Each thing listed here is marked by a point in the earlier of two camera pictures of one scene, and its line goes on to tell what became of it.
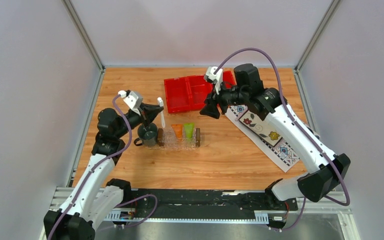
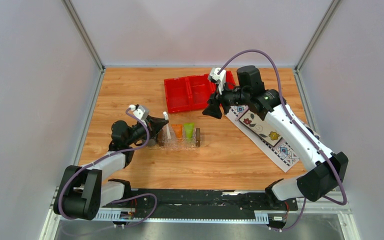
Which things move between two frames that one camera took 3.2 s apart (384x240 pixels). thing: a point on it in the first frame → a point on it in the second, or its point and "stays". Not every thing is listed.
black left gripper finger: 149,112 → 156,124
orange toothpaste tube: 178,129 stays
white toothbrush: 161,104 → 166,118
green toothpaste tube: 189,128 stays
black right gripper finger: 210,108 stays
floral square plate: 263,129 stays
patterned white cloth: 283,155 stays
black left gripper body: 134,119 → 139,131
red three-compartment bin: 192,92 stays
